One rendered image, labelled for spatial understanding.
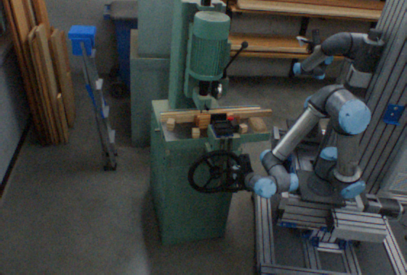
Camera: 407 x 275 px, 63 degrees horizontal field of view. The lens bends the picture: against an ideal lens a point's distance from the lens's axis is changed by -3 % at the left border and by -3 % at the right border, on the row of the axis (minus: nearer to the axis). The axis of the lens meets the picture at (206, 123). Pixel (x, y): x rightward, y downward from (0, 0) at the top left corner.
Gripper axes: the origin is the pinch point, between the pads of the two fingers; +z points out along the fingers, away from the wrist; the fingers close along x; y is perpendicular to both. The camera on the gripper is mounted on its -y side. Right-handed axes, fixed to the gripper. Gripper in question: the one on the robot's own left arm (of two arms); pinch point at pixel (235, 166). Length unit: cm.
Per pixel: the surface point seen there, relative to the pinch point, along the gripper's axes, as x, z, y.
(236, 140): 5.0, 9.7, -11.3
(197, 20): -15, 2, -70
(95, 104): -66, 105, -31
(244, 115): 19.5, 32.6, -21.9
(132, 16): -29, 183, -111
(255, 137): 21.0, 21.4, -10.1
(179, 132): -21.4, 26.3, -15.6
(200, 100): -10.1, 21.9, -32.4
